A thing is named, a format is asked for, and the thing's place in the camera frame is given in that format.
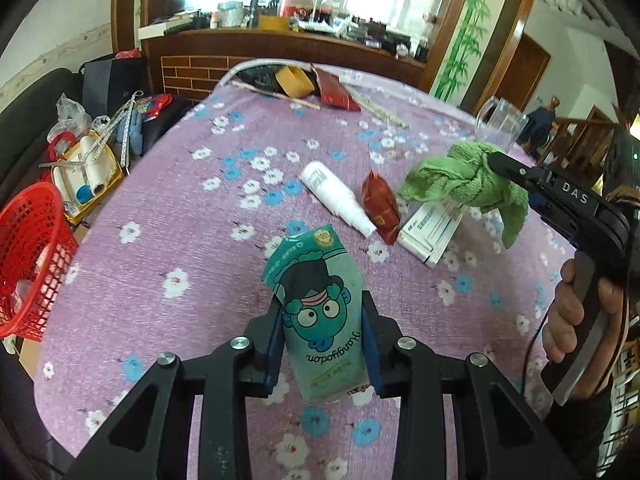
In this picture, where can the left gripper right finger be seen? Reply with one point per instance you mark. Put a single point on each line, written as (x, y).
(379, 346)

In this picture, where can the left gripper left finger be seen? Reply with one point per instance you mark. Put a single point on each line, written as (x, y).
(266, 333)

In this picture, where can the teal cartoon snack bag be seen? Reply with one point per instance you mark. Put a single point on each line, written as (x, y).
(320, 292)

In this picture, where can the white medicine box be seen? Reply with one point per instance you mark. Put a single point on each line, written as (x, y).
(427, 234)

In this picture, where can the small red snack packet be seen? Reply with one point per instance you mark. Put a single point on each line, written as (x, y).
(379, 203)

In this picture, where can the green plush towel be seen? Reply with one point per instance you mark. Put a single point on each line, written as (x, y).
(464, 175)

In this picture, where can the person's right hand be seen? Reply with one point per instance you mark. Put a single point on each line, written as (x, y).
(566, 314)

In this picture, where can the person in background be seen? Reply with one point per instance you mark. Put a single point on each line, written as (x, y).
(539, 124)

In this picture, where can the clear glass mug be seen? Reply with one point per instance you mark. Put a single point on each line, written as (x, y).
(499, 122)

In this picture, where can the purple floral tablecloth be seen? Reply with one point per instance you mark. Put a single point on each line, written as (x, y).
(173, 261)

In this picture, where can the white spray bottle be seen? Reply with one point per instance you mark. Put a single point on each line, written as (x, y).
(336, 196)

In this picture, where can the brown wooden door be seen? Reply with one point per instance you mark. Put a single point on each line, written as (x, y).
(525, 70)

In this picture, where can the wooden stick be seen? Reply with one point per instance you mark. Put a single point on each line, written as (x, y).
(275, 95)

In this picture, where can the bundle of chopsticks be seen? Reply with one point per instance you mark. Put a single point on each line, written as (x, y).
(378, 111)

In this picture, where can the yellow tray with rolls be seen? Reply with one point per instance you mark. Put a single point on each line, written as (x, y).
(86, 174)

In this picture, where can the blue rubber glove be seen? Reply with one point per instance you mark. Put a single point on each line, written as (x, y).
(135, 132)

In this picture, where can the red plastic mesh basket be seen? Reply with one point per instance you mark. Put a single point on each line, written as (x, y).
(37, 248)

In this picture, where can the red flat snack packet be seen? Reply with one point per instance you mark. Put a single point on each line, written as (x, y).
(332, 92)

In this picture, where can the yellow tape roll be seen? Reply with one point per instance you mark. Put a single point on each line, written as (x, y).
(294, 82)

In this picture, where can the wooden brick-pattern cabinet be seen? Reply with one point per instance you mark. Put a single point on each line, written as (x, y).
(191, 63)

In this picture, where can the clear plastic bag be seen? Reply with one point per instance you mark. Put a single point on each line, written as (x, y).
(72, 118)

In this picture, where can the black paper shopping bag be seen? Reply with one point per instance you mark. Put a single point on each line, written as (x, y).
(108, 82)

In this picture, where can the black leather sofa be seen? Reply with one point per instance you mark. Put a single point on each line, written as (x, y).
(26, 122)

